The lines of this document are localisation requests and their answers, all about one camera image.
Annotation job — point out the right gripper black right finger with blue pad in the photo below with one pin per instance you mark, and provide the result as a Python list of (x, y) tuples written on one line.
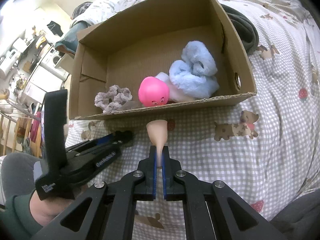
[(180, 185)]

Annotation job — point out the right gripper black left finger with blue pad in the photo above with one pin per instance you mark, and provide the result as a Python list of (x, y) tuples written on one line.
[(123, 195)]

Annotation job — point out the peach silicone cone toy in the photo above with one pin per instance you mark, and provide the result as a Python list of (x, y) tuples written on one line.
[(158, 134)]

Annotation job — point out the grey ruffled scrunchie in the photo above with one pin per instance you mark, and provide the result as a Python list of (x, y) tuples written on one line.
[(114, 100)]

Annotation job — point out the pink rubber duck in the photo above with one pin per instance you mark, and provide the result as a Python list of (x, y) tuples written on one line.
[(153, 92)]

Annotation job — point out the light blue plush toy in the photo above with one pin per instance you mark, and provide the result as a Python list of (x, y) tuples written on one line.
[(193, 76)]

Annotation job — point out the green sleeve left forearm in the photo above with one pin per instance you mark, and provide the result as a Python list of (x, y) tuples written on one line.
[(16, 218)]

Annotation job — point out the left hand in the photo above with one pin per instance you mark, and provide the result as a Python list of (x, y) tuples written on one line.
[(44, 211)]

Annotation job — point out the pink red bag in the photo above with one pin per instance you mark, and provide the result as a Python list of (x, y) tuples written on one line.
[(34, 127)]

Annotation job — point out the white cabinet drawers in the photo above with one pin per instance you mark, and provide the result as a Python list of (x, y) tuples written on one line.
[(42, 81)]

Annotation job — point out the white patterned duvet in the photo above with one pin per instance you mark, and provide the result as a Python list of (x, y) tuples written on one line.
[(265, 148)]

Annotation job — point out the white washing machine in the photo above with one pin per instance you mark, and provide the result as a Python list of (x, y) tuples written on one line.
[(50, 62)]

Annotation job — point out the white kitchen appliance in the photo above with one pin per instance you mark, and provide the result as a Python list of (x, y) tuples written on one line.
[(10, 58)]

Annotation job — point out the brown cardboard box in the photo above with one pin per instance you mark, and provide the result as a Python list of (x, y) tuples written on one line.
[(144, 40)]

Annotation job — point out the black hanging bag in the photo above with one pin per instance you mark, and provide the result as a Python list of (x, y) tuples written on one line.
[(55, 28)]

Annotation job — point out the dark grey folded blanket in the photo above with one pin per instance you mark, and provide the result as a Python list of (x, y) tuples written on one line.
[(244, 27)]

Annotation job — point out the teal bed frame corner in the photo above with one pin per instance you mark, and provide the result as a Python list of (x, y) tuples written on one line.
[(68, 44)]

